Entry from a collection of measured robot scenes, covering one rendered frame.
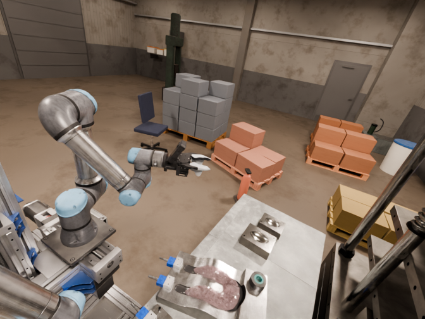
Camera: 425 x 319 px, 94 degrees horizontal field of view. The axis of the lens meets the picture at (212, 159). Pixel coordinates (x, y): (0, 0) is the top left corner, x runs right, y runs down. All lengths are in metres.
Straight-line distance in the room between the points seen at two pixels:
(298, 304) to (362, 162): 3.95
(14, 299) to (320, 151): 4.67
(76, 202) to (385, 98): 8.51
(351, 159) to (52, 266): 4.76
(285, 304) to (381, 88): 7.86
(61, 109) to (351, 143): 5.03
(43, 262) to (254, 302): 0.99
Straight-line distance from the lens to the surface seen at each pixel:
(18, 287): 0.67
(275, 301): 1.33
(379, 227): 3.18
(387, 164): 6.07
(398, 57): 8.60
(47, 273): 1.24
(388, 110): 8.74
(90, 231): 1.13
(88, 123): 0.96
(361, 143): 5.25
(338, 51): 8.87
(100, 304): 1.93
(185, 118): 4.38
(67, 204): 1.03
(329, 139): 5.13
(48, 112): 0.85
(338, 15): 8.98
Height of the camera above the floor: 1.91
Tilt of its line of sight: 29 degrees down
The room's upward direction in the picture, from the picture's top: 10 degrees clockwise
